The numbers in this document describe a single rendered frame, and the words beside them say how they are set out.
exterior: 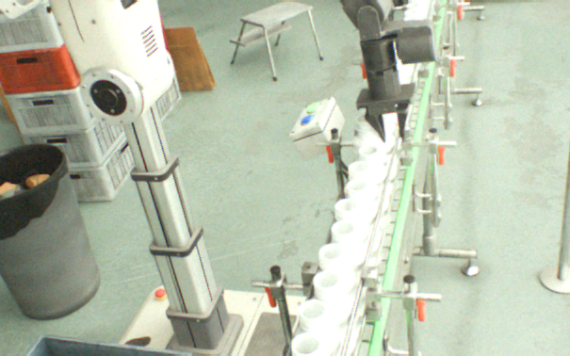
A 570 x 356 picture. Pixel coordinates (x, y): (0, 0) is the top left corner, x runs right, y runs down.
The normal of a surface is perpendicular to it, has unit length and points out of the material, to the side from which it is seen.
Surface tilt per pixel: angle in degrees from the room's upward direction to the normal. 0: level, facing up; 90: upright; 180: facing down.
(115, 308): 0
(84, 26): 90
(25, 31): 90
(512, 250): 0
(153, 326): 0
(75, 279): 94
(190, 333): 90
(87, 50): 101
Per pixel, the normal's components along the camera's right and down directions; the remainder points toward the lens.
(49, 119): -0.16, 0.52
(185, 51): -0.22, 0.71
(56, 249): 0.68, 0.34
